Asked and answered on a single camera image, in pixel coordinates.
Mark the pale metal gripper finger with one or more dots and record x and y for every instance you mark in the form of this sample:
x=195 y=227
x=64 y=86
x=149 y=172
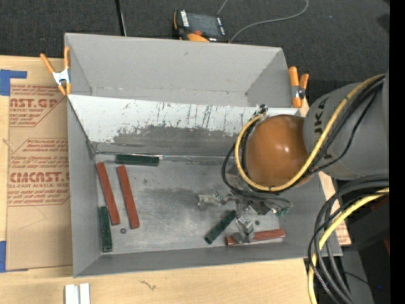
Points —
x=212 y=199
x=245 y=230

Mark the grey metal bin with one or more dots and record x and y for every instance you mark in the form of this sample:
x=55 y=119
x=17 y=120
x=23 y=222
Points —
x=177 y=201

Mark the dark green flat block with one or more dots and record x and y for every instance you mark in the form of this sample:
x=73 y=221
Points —
x=136 y=160
x=105 y=230
x=220 y=227

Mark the red-brown flat block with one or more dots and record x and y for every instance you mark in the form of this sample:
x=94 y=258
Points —
x=108 y=193
x=128 y=196
x=269 y=234

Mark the brown cardboard board red print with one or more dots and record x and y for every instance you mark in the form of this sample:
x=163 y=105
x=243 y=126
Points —
x=38 y=233

